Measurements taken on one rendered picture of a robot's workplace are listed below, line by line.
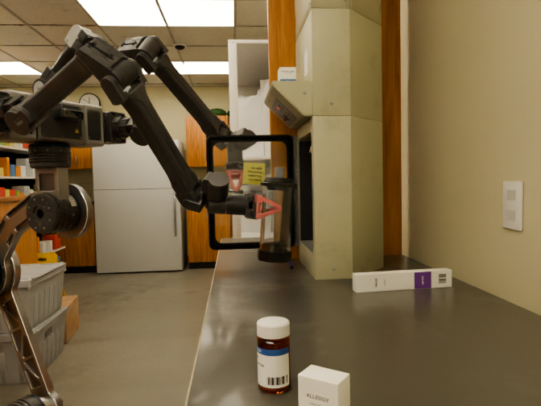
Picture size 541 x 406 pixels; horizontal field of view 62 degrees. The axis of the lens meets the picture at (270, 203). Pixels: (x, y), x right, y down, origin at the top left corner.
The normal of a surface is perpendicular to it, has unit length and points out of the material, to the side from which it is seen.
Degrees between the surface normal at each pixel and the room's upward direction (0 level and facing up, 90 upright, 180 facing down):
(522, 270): 90
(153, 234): 90
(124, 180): 90
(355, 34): 90
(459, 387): 0
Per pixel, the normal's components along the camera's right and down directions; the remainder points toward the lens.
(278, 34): 0.08, 0.05
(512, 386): -0.02, -1.00
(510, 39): -1.00, 0.03
